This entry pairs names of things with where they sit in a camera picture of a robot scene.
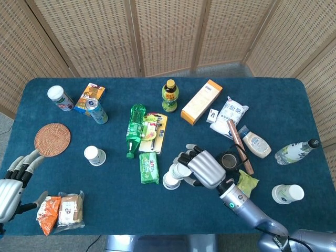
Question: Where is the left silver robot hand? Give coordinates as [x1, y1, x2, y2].
[0, 149, 49, 227]

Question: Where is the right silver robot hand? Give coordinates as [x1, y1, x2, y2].
[173, 143, 227, 190]

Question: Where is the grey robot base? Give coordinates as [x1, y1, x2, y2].
[104, 233, 218, 252]

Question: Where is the black tape roll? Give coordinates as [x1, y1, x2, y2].
[215, 144, 249, 176]

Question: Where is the brown wooden stick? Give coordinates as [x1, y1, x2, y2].
[226, 119, 255, 176]

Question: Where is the yellow-green snack packet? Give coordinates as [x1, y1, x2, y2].
[236, 170, 260, 199]

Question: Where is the orange snack bag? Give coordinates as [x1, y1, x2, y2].
[36, 195, 62, 237]

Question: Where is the small white box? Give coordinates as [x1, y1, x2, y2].
[206, 108, 219, 124]

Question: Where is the beige mayonnaise squeeze bottle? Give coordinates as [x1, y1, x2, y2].
[237, 125, 272, 159]

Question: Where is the yellow razor blister pack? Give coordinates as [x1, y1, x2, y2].
[138, 112, 168, 154]

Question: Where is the green wet wipes pack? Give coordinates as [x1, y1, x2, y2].
[139, 152, 160, 185]

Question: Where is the clear bag of brown bread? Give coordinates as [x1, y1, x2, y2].
[54, 191, 86, 234]

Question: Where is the white salt bag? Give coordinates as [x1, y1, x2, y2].
[209, 96, 249, 140]

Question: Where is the round woven rattan coaster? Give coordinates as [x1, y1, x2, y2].
[34, 122, 72, 158]

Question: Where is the long orange and cream box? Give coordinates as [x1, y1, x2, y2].
[180, 79, 224, 127]

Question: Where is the lip balm blister pack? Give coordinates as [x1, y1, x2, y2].
[141, 120, 161, 141]

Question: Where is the lemon tea bottle yellow cap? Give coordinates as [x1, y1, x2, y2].
[161, 79, 178, 114]

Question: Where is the white paper cup blue print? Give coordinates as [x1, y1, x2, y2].
[271, 184, 305, 205]

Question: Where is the green plastic soda bottle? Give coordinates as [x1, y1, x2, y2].
[125, 103, 146, 160]

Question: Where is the white bottle black cap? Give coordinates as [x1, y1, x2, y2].
[274, 138, 320, 166]

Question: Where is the white lidded snack canister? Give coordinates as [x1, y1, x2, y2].
[47, 85, 75, 112]

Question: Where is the light blue beverage can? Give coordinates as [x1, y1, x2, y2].
[85, 97, 109, 125]

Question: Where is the orange and blue carton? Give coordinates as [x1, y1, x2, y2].
[73, 82, 106, 116]

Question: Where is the bamboo folding screen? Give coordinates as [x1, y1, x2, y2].
[0, 0, 336, 190]

